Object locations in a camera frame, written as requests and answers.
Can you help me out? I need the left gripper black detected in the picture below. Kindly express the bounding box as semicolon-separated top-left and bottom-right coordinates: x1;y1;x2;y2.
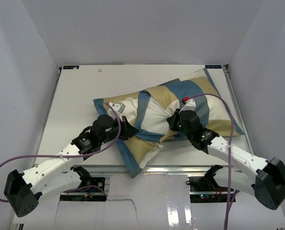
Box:
99;115;137;144

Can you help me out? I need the white pillow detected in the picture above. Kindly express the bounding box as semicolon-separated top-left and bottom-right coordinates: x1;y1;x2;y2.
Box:
110;96;180;135

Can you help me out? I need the blue beige white checked pillowcase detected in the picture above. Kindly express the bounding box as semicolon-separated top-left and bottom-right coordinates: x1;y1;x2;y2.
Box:
93;68;244;178

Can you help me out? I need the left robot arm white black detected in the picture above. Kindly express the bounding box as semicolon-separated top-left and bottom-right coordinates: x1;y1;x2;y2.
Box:
4;115;138;218

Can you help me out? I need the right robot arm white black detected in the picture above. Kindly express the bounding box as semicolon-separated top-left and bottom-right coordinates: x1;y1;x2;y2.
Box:
167;109;285;210

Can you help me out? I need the blue label right corner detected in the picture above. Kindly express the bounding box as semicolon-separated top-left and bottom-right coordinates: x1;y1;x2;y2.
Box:
205;65;222;69

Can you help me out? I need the blue label corner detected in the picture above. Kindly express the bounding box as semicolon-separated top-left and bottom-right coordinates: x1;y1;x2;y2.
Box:
205;65;222;69
62;65;79;70

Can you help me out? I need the blue label left corner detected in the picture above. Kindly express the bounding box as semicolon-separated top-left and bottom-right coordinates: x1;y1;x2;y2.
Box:
62;65;79;70

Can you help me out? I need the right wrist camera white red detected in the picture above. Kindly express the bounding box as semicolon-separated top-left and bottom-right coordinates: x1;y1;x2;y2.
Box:
180;97;196;112

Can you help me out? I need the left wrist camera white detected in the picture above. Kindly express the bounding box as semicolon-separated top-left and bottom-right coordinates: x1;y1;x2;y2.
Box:
107;102;126;120

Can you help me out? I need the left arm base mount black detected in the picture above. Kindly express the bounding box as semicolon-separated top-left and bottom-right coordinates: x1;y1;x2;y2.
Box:
64;166;107;198

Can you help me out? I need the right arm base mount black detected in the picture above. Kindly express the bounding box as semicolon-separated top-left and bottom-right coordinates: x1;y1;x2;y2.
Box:
186;165;228;203

